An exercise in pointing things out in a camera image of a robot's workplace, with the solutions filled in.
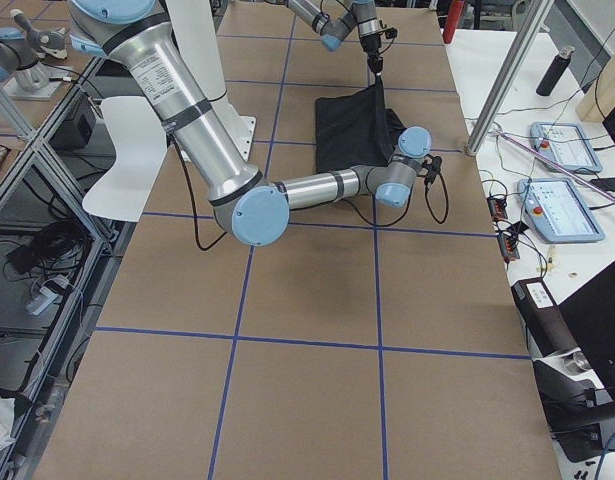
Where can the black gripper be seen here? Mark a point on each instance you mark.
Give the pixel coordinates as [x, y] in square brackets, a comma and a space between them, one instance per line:
[372, 48]

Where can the black printed t-shirt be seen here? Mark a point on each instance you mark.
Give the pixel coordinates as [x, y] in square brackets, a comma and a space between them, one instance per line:
[357, 129]

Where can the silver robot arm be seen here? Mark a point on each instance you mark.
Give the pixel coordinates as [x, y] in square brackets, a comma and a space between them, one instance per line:
[171, 51]
[359, 15]

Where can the red cylinder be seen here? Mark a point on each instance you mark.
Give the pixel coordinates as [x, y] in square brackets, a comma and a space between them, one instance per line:
[452, 20]

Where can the black water bottle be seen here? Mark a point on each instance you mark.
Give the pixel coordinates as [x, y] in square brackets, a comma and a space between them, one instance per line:
[555, 71]

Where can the far blue teach pendant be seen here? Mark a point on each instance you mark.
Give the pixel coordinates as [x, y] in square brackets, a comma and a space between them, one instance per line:
[565, 144]

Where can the blue teach pendant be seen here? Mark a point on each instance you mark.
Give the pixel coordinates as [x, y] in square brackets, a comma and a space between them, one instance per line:
[565, 144]
[557, 212]

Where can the near blue teach pendant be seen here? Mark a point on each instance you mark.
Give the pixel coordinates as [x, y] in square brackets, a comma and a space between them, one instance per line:
[557, 212]

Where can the white curved plastic shield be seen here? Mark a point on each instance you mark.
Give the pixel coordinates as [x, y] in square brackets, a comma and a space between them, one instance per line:
[140, 147]

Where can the black phone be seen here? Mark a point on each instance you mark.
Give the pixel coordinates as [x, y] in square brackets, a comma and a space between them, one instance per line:
[604, 183]

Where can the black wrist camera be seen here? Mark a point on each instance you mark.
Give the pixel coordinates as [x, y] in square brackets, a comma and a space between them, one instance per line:
[390, 33]
[432, 166]

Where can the aluminium frame post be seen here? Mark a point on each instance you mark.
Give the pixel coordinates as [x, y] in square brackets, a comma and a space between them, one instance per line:
[514, 59]

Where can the white central pedestal column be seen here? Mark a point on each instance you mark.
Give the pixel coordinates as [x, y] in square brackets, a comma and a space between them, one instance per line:
[194, 30]

